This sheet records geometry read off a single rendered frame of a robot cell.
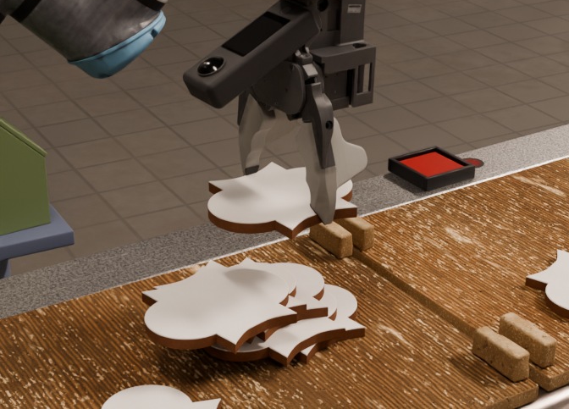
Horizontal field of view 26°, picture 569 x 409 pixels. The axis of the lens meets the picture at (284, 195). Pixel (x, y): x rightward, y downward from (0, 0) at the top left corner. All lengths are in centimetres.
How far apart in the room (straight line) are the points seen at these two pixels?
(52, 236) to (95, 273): 20
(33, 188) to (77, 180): 231
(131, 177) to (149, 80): 89
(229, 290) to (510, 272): 31
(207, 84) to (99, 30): 49
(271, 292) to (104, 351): 16
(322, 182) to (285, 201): 5
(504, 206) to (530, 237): 8
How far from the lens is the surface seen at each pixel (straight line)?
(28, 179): 149
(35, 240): 149
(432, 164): 152
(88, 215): 357
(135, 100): 443
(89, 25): 147
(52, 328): 117
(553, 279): 123
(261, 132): 111
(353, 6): 106
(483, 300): 121
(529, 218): 138
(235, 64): 100
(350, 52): 105
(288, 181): 112
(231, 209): 107
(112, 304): 120
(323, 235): 128
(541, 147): 163
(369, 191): 147
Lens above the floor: 152
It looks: 25 degrees down
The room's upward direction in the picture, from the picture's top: straight up
